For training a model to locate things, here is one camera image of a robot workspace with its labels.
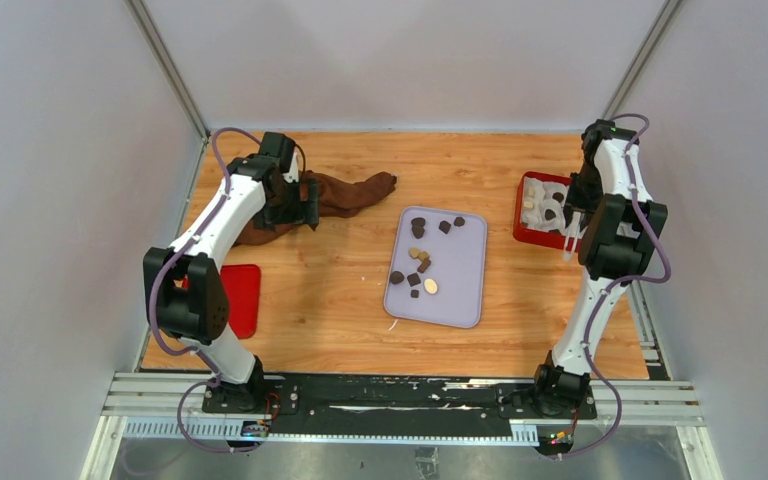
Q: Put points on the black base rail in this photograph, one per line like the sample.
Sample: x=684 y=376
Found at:
x=393 y=406

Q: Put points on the dark ridged chocolate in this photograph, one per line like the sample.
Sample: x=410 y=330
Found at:
x=413 y=279

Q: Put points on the dark square chocolate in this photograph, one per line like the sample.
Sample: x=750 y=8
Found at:
x=445 y=227

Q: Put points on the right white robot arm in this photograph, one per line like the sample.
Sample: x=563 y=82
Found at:
x=609 y=203

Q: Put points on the white oval chocolate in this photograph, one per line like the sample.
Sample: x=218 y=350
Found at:
x=430 y=286

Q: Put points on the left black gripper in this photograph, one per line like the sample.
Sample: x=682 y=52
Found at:
x=301 y=211

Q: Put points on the red box lid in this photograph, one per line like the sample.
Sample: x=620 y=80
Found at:
x=242 y=285

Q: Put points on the brown cloth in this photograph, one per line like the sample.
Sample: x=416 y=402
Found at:
x=337 y=198

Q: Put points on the dark heart chocolate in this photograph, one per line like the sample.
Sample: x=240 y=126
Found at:
x=418 y=232

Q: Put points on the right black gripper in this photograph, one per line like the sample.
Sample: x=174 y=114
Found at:
x=576 y=202

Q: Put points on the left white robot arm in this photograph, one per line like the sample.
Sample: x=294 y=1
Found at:
x=187 y=306

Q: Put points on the red box with white liners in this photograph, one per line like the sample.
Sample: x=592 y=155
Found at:
x=530 y=226

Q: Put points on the lavender tray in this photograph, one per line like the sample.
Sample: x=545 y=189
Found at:
x=458 y=265

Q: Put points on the dark round chocolate left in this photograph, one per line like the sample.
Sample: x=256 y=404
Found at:
x=396 y=277

